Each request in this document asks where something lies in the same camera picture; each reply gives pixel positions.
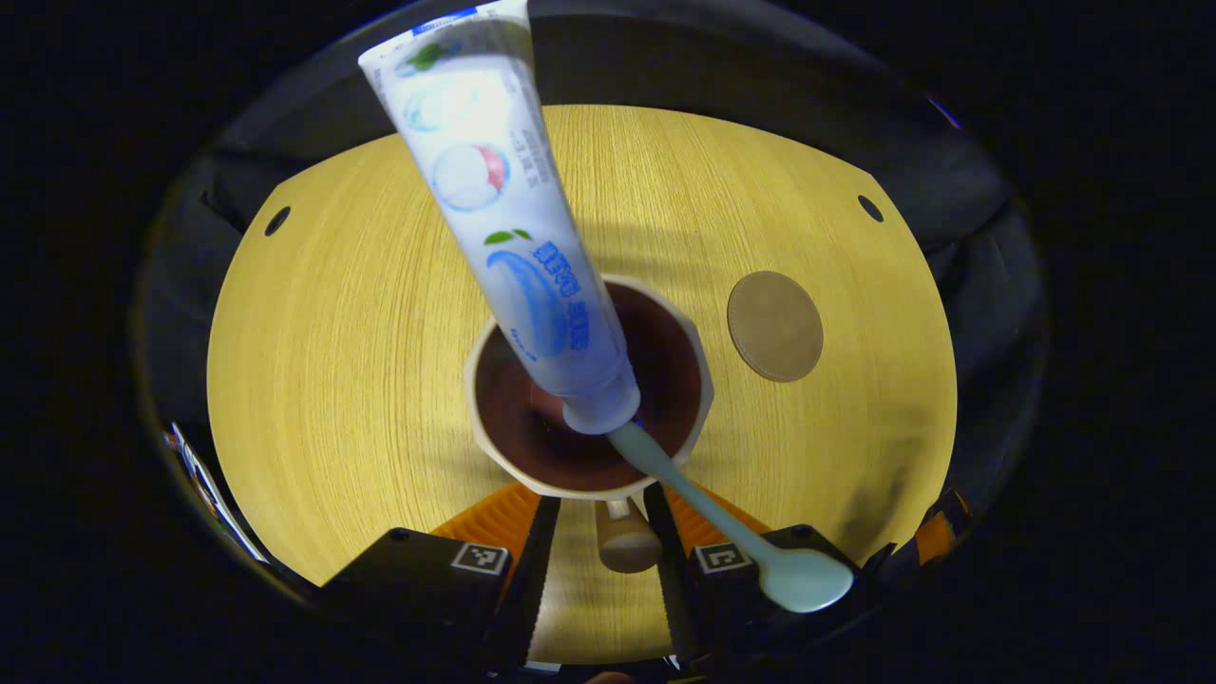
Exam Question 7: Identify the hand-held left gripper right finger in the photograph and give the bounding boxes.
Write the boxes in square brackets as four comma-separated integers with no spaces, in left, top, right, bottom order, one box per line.
[643,482,861,666]

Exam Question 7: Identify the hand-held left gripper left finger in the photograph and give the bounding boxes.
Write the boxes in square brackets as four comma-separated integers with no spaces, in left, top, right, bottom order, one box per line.
[318,482,561,671]

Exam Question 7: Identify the round brown coaster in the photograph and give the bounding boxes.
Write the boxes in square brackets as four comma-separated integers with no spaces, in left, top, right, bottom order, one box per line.
[727,271,825,384]

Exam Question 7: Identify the white printed board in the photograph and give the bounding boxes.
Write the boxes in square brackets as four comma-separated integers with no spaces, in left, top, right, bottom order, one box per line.
[163,423,272,566]

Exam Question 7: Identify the pale green toothbrush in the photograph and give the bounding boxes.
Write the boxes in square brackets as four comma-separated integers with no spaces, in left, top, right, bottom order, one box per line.
[606,421,855,615]

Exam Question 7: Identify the black backdrop cloth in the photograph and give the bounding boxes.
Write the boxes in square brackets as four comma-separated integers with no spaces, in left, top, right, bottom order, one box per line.
[133,0,1051,590]

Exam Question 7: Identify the beige cup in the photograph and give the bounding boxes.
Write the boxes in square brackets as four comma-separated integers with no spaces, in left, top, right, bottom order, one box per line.
[464,275,715,575]

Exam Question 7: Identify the white toothpaste tube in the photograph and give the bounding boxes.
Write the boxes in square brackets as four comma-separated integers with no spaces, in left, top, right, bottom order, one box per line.
[358,0,642,436]

